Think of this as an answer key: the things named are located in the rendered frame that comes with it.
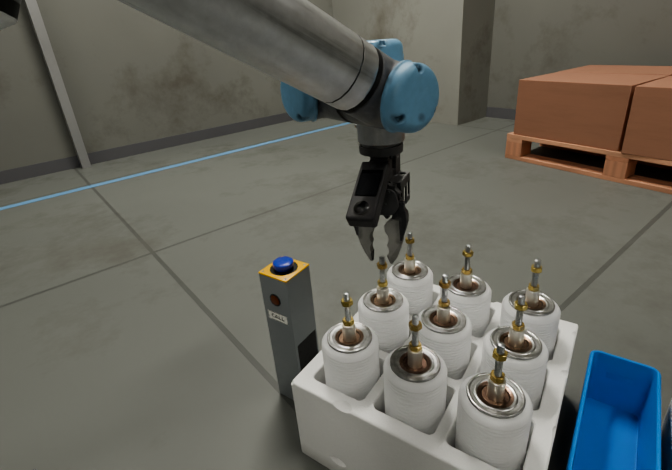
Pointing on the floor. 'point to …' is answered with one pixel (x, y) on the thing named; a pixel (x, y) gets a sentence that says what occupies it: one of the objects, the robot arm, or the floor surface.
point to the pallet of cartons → (598, 121)
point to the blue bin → (617, 416)
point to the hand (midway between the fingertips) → (380, 257)
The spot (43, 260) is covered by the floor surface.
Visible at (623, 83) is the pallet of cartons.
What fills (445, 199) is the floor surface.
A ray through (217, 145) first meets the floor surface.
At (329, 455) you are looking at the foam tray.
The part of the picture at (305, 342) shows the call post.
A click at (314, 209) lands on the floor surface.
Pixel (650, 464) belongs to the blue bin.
